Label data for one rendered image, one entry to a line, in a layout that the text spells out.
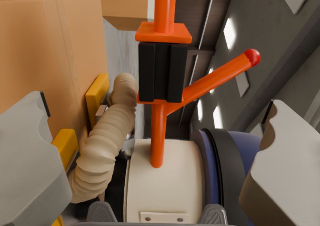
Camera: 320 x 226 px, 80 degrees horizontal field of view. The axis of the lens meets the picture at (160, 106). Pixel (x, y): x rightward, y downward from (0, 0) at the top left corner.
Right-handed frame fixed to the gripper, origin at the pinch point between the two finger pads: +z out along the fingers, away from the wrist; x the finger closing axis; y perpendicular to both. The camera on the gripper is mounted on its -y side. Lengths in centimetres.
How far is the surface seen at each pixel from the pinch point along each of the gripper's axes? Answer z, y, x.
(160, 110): 10.5, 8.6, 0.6
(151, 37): 9.5, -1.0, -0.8
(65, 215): 1.2, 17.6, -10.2
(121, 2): 150, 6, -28
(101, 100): 20.6, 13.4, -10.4
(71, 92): 14.9, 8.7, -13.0
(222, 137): 14.9, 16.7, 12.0
